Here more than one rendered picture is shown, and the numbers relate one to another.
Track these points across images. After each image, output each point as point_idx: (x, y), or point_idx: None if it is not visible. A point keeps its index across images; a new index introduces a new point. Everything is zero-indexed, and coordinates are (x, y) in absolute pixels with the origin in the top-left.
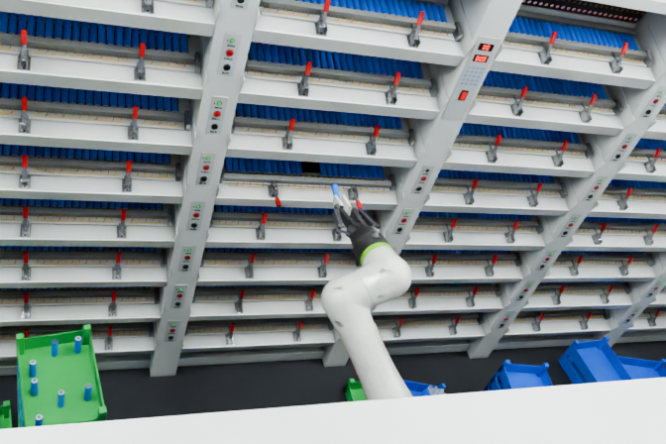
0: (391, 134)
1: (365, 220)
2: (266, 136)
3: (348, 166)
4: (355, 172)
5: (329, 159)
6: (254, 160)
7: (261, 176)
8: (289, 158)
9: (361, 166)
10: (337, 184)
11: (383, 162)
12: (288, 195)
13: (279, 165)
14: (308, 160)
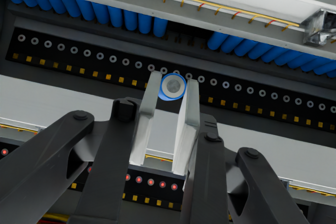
0: (1, 135)
1: (35, 200)
2: (311, 184)
3: (95, 14)
4: (77, 2)
5: (169, 132)
6: (315, 68)
7: (332, 56)
8: (276, 148)
9: (61, 5)
10: None
11: (6, 98)
12: (283, 2)
13: (263, 52)
14: (225, 133)
